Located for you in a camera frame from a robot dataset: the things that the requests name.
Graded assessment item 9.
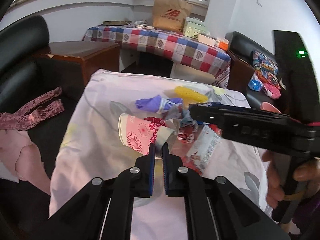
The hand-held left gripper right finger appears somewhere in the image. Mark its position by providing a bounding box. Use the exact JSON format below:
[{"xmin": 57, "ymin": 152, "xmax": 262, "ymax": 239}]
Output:
[{"xmin": 161, "ymin": 141, "xmax": 283, "ymax": 240}]

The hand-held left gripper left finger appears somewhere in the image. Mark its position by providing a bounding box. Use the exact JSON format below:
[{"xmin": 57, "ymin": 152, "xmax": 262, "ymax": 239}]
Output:
[{"xmin": 46, "ymin": 141, "xmax": 155, "ymax": 240}]

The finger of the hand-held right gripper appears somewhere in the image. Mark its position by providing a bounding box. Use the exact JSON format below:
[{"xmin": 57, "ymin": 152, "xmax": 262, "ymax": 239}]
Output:
[{"xmin": 189, "ymin": 102, "xmax": 298, "ymax": 128}]

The silver red foil wrapper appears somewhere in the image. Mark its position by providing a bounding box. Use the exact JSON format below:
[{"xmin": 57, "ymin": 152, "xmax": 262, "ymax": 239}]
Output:
[{"xmin": 144, "ymin": 116, "xmax": 181, "ymax": 160}]

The pink plastic bucket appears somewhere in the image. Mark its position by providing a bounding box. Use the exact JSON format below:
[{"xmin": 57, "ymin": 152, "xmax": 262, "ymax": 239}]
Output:
[{"xmin": 259, "ymin": 102, "xmax": 282, "ymax": 114}]

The pink paper cup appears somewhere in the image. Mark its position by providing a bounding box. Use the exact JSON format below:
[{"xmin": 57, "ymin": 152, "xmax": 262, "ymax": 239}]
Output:
[{"xmin": 118, "ymin": 112, "xmax": 160, "ymax": 155}]

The white milk carton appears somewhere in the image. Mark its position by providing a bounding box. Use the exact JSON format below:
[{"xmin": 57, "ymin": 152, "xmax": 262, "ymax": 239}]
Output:
[{"xmin": 184, "ymin": 125, "xmax": 223, "ymax": 175}]

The patterned paper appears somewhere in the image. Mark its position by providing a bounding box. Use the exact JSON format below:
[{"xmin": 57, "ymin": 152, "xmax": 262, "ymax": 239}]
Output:
[{"xmin": 162, "ymin": 105, "xmax": 200, "ymax": 130}]

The yellow foam fruit net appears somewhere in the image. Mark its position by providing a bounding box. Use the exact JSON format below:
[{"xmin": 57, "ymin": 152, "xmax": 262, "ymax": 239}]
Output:
[{"xmin": 174, "ymin": 86, "xmax": 208, "ymax": 103}]

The purple plastic wrapper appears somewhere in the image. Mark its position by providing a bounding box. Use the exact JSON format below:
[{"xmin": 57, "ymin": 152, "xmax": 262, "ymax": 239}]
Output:
[{"xmin": 135, "ymin": 94, "xmax": 185, "ymax": 114}]

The person's right hand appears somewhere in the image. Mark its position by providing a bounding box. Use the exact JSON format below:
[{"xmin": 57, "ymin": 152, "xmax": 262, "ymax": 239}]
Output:
[{"xmin": 262, "ymin": 150, "xmax": 320, "ymax": 209}]

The red white patterned cloth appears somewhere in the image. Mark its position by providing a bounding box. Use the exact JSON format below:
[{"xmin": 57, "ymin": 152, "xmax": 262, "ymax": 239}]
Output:
[{"xmin": 212, "ymin": 62, "xmax": 231, "ymax": 89}]

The colourful printed pillow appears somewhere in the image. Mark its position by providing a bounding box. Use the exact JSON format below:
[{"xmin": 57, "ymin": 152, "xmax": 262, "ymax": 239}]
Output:
[{"xmin": 251, "ymin": 50, "xmax": 282, "ymax": 87}]

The blue packet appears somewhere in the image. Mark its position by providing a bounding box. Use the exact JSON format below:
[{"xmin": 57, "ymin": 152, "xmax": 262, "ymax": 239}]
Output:
[{"xmin": 248, "ymin": 79, "xmax": 263, "ymax": 91}]

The floral pink tablecloth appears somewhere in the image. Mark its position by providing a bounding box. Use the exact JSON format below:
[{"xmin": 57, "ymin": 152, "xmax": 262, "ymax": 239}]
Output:
[{"xmin": 49, "ymin": 69, "xmax": 275, "ymax": 240}]

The orange box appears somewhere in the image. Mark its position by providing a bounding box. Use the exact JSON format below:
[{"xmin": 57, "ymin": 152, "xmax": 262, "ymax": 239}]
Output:
[{"xmin": 216, "ymin": 38, "xmax": 229, "ymax": 50}]

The black leather armchair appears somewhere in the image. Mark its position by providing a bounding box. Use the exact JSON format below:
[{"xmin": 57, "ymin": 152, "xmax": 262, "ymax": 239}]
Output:
[{"xmin": 226, "ymin": 31, "xmax": 288, "ymax": 110}]

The white tray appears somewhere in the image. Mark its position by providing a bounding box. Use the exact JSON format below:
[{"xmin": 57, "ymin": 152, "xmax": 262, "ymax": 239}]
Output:
[{"xmin": 197, "ymin": 33, "xmax": 217, "ymax": 47}]

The pale green box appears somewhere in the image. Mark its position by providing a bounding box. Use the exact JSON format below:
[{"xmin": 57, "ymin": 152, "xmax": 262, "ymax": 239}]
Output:
[{"xmin": 182, "ymin": 17, "xmax": 207, "ymax": 39}]

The checkered heart tablecloth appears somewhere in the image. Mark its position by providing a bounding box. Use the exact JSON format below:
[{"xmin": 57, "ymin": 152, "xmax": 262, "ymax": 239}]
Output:
[{"xmin": 82, "ymin": 26, "xmax": 231, "ymax": 77}]

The brown paper bag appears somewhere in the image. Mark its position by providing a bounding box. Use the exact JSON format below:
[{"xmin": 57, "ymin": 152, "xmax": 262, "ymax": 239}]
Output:
[{"xmin": 152, "ymin": 0, "xmax": 194, "ymax": 33}]

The white power strip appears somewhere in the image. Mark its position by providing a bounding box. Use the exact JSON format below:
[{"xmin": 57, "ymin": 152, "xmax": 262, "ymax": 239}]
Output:
[{"xmin": 126, "ymin": 20, "xmax": 154, "ymax": 29}]

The pink garment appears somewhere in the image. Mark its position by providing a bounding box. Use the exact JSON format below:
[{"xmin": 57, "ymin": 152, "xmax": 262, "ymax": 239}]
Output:
[{"xmin": 0, "ymin": 130, "xmax": 52, "ymax": 195}]

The brown wooden side table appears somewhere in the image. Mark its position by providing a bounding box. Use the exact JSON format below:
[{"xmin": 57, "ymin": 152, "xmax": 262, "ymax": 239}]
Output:
[{"xmin": 34, "ymin": 41, "xmax": 121, "ymax": 85}]

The flat olive box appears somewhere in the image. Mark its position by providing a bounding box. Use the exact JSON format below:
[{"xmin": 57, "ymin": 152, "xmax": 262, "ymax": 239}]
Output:
[{"xmin": 103, "ymin": 20, "xmax": 130, "ymax": 27}]

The black leather sofa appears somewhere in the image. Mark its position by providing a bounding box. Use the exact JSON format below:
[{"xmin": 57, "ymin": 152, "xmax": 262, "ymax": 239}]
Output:
[{"xmin": 0, "ymin": 15, "xmax": 85, "ymax": 240}]

